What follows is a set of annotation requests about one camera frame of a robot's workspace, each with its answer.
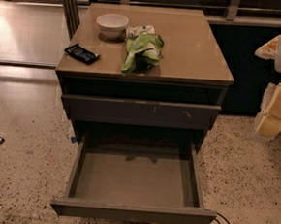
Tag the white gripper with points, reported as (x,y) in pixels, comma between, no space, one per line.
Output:
(269,125)

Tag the green rice chip bag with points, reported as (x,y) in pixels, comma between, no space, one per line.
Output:
(143,51)

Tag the closed top drawer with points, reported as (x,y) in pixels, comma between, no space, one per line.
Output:
(138,112)

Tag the brown drawer cabinet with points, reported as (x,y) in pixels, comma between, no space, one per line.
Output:
(192,70)

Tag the open middle drawer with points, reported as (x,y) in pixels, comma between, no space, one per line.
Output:
(132,182)

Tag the metal window railing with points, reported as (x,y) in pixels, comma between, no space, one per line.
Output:
(233,7)

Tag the white green snack pack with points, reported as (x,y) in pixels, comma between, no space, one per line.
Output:
(133,32)

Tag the white ceramic bowl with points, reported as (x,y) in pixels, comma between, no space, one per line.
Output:
(112,26)

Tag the blue tape piece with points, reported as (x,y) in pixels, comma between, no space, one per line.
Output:
(73,139)

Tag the black snack packet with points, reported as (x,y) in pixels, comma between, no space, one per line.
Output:
(81,54)

